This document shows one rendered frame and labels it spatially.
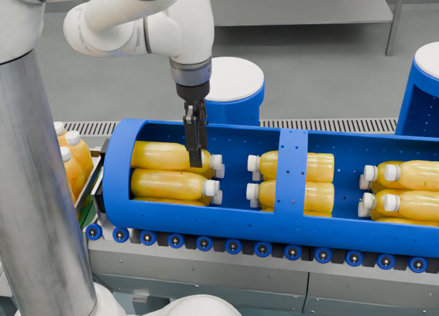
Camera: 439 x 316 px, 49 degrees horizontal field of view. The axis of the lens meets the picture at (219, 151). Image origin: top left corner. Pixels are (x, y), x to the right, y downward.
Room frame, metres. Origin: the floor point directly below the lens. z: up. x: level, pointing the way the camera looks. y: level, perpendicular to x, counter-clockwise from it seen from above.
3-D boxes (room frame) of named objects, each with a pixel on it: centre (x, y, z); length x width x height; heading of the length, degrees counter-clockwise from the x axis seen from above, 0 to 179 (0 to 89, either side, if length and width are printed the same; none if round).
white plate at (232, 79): (1.46, -0.03, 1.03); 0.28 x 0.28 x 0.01
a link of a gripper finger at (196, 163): (0.87, 0.06, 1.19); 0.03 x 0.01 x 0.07; 79
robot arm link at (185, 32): (0.91, 0.06, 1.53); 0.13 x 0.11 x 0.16; 88
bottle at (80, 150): (1.10, 0.42, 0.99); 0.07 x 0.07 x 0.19
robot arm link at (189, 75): (0.91, 0.05, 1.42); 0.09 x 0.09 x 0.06
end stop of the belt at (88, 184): (0.97, 0.40, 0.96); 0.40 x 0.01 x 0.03; 169
